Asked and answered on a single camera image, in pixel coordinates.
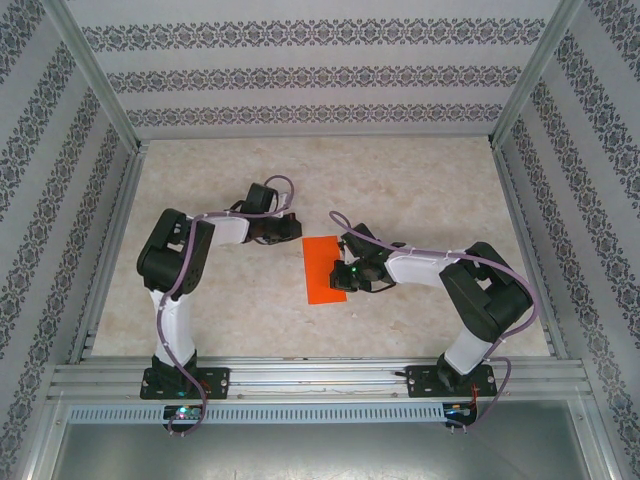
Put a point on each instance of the right controller board with LEDs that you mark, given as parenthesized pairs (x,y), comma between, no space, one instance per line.
(457,412)

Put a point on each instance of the aluminium mounting rail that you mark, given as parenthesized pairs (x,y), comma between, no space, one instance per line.
(320,375)

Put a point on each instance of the aluminium side rail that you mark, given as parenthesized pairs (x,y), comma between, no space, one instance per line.
(529,250)
(107,250)

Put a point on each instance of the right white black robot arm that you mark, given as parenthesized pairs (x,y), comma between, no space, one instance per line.
(480,305)

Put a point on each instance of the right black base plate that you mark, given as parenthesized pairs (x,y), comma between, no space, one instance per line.
(420,382)

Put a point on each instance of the grey sheet metal tray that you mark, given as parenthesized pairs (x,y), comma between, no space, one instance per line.
(320,455)

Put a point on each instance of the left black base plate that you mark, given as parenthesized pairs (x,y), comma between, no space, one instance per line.
(217,382)

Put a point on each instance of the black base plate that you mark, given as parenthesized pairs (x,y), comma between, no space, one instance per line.
(420,382)
(217,382)

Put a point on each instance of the left controller board with LEDs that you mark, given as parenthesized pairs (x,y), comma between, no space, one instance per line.
(182,412)

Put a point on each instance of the aluminium corner post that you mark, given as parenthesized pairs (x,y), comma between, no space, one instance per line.
(96,75)
(532,75)

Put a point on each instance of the orange paper sheet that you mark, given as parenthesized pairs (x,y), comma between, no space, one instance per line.
(317,270)

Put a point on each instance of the controller board with leds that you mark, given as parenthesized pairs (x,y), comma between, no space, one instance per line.
(457,412)
(182,412)

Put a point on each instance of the aluminium frame bar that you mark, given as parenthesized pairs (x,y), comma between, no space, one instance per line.
(46,440)
(595,440)

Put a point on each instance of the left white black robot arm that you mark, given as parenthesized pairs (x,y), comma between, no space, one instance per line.
(165,260)

